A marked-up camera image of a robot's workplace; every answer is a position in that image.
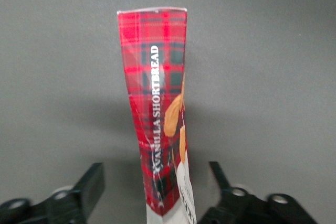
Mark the red tartan cookie box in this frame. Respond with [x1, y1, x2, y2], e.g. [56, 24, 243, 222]
[116, 7, 197, 224]

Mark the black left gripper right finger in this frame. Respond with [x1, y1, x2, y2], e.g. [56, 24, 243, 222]
[196, 161, 319, 224]

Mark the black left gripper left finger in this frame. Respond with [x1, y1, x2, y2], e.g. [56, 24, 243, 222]
[0, 163, 106, 224]

